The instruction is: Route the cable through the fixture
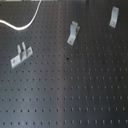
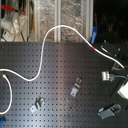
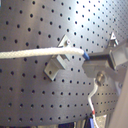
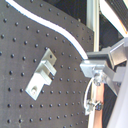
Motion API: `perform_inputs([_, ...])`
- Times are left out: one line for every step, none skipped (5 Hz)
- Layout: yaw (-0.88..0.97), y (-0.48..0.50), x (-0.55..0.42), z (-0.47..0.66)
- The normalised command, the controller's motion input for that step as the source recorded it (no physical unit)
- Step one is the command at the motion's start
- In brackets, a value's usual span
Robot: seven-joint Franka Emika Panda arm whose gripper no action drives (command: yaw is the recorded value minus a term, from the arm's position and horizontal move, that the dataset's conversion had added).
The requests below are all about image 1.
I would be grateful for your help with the right grey metal clip bracket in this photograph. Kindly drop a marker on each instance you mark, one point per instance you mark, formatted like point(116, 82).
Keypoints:
point(114, 17)

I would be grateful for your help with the grey metal clip bracket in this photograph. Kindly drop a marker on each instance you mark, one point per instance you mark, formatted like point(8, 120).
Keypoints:
point(114, 17)
point(74, 29)
point(23, 54)

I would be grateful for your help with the left grey metal clip bracket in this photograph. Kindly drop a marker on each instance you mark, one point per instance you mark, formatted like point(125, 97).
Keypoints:
point(23, 54)

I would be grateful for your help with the middle grey metal clip bracket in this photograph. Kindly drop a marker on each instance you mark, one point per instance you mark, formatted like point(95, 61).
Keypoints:
point(74, 29)

